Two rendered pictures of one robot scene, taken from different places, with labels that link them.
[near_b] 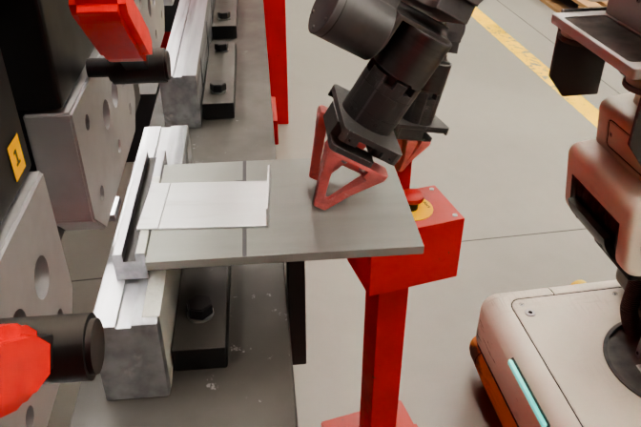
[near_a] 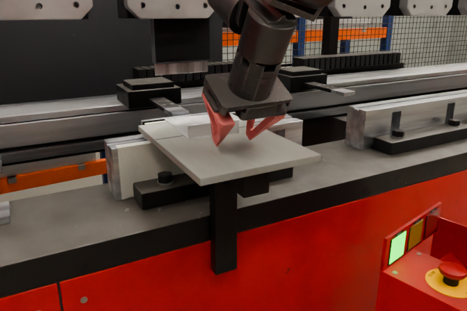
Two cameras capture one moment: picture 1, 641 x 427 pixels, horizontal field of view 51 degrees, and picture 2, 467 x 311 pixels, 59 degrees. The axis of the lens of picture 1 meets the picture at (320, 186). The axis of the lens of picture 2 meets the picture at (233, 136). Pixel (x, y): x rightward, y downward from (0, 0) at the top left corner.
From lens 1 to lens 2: 68 cm
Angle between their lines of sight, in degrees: 62
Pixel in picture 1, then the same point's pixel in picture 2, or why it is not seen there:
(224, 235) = (171, 133)
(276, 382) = (136, 227)
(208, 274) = not seen: hidden behind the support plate
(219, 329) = (155, 189)
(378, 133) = (233, 92)
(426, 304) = not seen: outside the picture
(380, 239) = (197, 165)
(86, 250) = not seen: hidden behind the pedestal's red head
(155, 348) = (112, 164)
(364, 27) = (220, 1)
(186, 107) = (357, 132)
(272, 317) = (192, 213)
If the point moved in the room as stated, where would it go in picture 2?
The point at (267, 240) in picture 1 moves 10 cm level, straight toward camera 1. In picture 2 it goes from (174, 141) to (105, 151)
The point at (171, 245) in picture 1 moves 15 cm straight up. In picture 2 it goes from (156, 126) to (150, 35)
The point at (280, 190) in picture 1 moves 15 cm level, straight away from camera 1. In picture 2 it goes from (232, 136) to (310, 124)
